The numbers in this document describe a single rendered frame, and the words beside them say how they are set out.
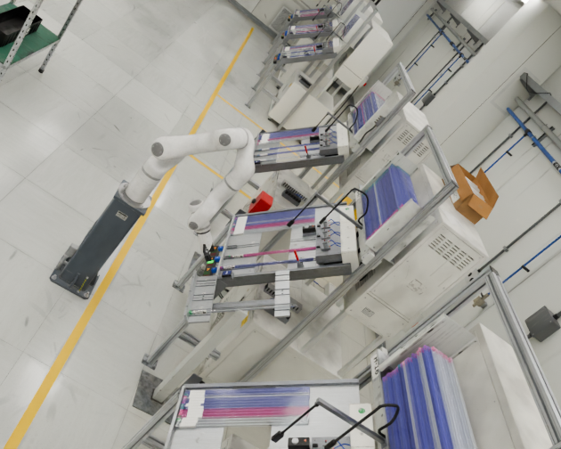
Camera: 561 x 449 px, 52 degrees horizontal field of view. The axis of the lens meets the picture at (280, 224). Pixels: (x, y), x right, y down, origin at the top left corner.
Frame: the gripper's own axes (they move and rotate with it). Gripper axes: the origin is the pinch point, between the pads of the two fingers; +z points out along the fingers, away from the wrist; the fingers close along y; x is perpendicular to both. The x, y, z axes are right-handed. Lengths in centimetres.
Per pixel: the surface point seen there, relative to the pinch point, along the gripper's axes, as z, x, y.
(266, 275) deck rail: 10.4, 29.8, 9.9
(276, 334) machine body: 51, 28, 8
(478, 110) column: 53, 206, -306
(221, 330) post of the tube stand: 22.9, 6.8, 35.2
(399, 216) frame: -16, 100, 11
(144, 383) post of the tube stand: 61, -47, 29
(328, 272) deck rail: 12, 62, 10
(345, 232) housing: 2, 73, -11
